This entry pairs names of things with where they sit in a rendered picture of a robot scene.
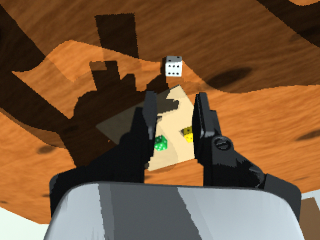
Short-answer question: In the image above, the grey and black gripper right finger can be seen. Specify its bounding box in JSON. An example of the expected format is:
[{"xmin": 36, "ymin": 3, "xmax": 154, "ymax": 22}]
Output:
[{"xmin": 192, "ymin": 92, "xmax": 302, "ymax": 223}]

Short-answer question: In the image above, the yellow die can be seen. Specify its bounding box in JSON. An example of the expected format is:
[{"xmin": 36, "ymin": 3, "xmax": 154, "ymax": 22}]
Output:
[{"xmin": 183, "ymin": 126, "xmax": 193, "ymax": 143}]

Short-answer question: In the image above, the white die with black pips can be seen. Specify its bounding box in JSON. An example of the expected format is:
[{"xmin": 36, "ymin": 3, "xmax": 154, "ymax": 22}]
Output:
[{"xmin": 166, "ymin": 56, "xmax": 182, "ymax": 77}]

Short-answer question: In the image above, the green die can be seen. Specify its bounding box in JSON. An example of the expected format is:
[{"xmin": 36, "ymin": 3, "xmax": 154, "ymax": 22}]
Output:
[{"xmin": 155, "ymin": 135, "xmax": 168, "ymax": 151}]

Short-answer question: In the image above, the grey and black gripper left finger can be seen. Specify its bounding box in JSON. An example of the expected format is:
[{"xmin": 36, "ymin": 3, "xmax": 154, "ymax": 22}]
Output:
[{"xmin": 49, "ymin": 90, "xmax": 157, "ymax": 218}]

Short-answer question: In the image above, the beige mat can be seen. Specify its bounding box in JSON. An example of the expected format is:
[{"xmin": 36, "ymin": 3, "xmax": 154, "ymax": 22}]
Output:
[{"xmin": 96, "ymin": 84, "xmax": 194, "ymax": 171}]

